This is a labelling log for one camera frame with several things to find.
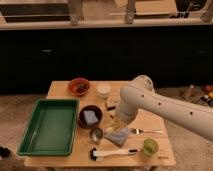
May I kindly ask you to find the grey folded cloth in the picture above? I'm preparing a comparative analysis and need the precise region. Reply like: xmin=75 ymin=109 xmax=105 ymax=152
xmin=104 ymin=128 xmax=129 ymax=147

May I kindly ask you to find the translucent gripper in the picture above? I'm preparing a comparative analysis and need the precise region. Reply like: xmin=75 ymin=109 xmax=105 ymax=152
xmin=107 ymin=117 xmax=129 ymax=133

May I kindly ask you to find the metal fork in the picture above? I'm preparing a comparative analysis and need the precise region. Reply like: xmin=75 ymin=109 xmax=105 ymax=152
xmin=130 ymin=128 xmax=164 ymax=135

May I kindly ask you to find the green plastic cup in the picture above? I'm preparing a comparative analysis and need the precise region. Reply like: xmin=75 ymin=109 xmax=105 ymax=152
xmin=143 ymin=138 xmax=159 ymax=156

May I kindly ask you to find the small metal cup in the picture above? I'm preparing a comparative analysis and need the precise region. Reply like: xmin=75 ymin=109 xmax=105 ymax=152
xmin=90 ymin=128 xmax=103 ymax=144

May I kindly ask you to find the wooden table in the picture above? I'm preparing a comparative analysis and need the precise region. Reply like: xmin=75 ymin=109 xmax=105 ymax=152
xmin=25 ymin=81 xmax=176 ymax=168

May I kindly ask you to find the black and white dish brush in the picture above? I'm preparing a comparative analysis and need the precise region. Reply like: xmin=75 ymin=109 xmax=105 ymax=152
xmin=89 ymin=148 xmax=138 ymax=161

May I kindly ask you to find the dark brown bowl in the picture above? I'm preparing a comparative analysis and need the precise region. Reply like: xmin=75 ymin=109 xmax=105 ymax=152
xmin=78 ymin=105 xmax=102 ymax=129

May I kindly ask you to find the orange bowl with dark food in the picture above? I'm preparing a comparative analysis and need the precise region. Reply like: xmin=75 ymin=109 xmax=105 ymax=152
xmin=68 ymin=78 xmax=90 ymax=96

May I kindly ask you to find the green plastic tray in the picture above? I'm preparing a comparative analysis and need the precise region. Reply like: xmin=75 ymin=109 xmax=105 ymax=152
xmin=17 ymin=99 xmax=79 ymax=156

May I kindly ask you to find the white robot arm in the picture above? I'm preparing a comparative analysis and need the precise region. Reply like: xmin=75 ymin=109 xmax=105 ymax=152
xmin=109 ymin=75 xmax=213 ymax=141

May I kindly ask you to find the white cup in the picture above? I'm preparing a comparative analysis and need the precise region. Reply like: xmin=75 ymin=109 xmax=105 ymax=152
xmin=97 ymin=83 xmax=111 ymax=99

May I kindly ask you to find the grey sponge in bowl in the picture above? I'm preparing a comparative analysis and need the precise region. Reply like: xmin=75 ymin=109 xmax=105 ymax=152
xmin=83 ymin=110 xmax=99 ymax=126

